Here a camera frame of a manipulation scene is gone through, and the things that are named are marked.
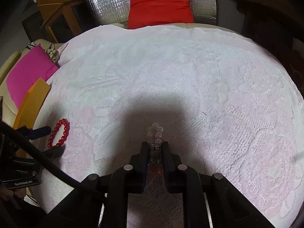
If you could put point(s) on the magenta cushion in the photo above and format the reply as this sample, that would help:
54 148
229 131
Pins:
34 65

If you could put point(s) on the red cushion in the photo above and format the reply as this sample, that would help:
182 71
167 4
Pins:
144 13

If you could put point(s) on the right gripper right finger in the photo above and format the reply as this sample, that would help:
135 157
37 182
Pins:
178 177

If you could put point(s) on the pink white bedspread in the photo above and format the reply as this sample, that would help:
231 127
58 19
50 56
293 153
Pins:
225 105

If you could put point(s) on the patterned small pouch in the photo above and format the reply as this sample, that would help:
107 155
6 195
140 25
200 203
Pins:
53 53

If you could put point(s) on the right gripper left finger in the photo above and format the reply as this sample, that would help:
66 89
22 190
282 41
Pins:
131 178

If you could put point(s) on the wooden cabinet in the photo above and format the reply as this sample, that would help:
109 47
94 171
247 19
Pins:
65 19

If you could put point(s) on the orange cardboard tray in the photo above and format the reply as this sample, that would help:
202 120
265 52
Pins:
31 105

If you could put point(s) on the beige leather sofa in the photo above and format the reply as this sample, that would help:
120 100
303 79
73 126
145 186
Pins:
9 109

